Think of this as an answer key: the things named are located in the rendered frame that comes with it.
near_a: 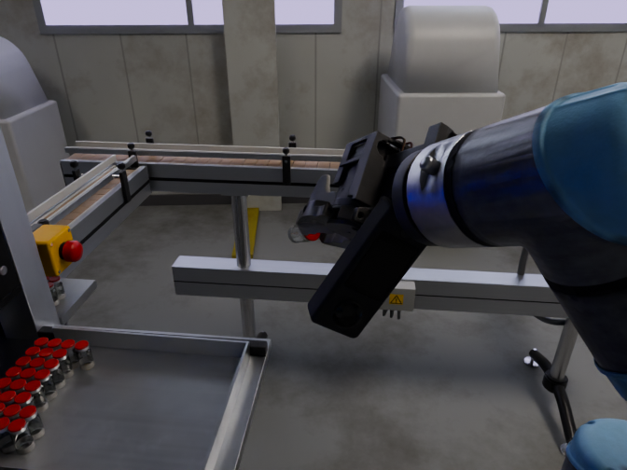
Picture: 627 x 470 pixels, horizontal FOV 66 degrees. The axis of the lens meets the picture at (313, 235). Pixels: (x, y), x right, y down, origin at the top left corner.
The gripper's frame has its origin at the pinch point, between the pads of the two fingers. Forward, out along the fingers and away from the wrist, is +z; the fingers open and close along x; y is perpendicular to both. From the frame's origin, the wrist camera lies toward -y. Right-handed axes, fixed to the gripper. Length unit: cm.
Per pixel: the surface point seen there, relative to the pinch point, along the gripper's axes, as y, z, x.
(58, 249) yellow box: -10, 52, 24
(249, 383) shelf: -20.0, 26.6, -9.4
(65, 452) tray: -34.9, 26.5, 12.1
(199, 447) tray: -28.7, 19.7, -2.8
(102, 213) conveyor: 2, 88, 20
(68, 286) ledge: -17, 65, 20
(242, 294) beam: -4, 120, -32
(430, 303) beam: 14, 87, -86
